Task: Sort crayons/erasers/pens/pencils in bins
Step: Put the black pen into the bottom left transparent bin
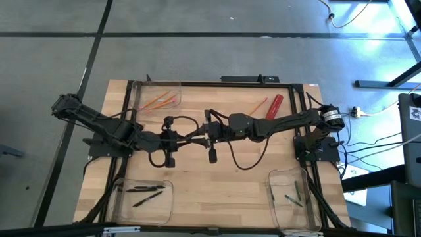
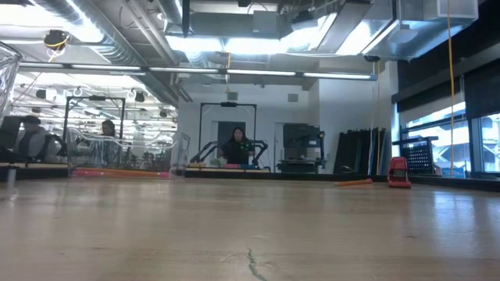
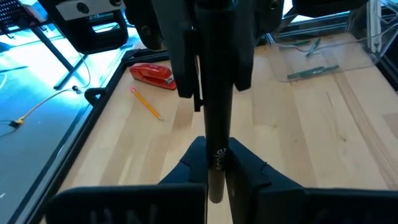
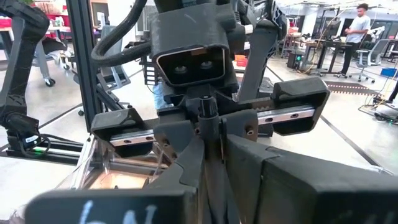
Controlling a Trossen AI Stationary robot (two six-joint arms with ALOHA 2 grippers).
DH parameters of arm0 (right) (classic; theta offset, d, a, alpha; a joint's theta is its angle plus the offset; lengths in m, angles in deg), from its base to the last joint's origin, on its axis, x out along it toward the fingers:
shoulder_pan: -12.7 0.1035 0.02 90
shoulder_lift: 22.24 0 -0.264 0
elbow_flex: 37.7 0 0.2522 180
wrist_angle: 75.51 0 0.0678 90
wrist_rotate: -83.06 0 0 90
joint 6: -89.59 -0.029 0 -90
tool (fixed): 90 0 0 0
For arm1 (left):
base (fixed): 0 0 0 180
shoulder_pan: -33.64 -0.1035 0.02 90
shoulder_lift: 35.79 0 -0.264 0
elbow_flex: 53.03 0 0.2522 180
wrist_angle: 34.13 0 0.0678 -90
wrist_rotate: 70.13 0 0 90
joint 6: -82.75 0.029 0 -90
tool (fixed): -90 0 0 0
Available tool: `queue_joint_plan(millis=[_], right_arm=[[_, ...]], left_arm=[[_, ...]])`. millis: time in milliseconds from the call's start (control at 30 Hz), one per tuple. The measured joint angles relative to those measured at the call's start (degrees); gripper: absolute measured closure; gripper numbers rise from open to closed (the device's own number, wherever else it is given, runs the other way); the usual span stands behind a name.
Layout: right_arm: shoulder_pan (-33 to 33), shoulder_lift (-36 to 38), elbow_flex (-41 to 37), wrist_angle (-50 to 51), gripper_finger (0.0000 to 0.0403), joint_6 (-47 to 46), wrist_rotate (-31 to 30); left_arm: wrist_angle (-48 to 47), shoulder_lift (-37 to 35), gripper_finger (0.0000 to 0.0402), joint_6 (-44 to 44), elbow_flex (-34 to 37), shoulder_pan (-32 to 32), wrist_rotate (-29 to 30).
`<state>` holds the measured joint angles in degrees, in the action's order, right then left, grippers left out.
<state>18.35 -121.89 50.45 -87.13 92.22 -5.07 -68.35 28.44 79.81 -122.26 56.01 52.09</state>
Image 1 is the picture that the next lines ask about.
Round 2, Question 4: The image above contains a black mounting bracket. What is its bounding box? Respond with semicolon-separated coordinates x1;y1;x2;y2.
220;74;281;84

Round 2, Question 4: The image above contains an orange pencil pink eraser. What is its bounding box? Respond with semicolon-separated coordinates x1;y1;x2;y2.
154;98;178;111
149;94;179;111
249;97;268;117
139;90;171;110

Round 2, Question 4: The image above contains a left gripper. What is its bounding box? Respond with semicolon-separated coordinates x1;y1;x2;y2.
144;115;209;168

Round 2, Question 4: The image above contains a silver aluminium bar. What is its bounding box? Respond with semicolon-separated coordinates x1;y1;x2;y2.
102;226;141;235

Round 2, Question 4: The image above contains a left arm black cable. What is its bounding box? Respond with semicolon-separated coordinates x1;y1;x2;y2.
147;115;201;169

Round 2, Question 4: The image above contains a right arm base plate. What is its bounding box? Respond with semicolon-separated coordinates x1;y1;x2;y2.
293;134;341;163

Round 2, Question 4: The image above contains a black table leg beam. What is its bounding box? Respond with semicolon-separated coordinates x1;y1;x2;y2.
354;61;421;90

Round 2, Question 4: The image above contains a grey chair base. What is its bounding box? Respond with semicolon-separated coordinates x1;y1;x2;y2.
0;144;26;159

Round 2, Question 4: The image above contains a white paper sheet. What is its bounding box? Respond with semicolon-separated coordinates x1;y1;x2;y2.
341;163;368;207

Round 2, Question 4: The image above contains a dark floor box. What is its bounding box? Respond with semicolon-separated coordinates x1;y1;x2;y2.
390;180;421;237

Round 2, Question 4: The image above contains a black diagonal floor beam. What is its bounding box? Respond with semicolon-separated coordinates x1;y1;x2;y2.
341;164;405;194

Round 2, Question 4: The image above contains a black gantry crossbar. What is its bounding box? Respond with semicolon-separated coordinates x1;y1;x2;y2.
0;222;287;237

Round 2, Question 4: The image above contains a white floor cable with plug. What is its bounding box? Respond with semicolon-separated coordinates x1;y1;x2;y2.
318;0;374;30

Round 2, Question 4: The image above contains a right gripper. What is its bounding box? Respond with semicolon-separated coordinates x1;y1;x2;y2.
184;109;256;165

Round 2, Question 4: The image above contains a dark grey equipment case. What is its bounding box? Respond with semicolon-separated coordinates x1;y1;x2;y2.
397;93;421;188

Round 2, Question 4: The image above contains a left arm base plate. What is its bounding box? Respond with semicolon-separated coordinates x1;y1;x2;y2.
82;137;134;158

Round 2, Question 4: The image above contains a black metal table frame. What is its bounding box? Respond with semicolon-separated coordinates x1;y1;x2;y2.
78;80;353;231

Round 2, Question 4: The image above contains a clear plastic bin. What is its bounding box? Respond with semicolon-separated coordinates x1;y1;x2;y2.
129;81;182;115
264;166;322;231
113;178;174;226

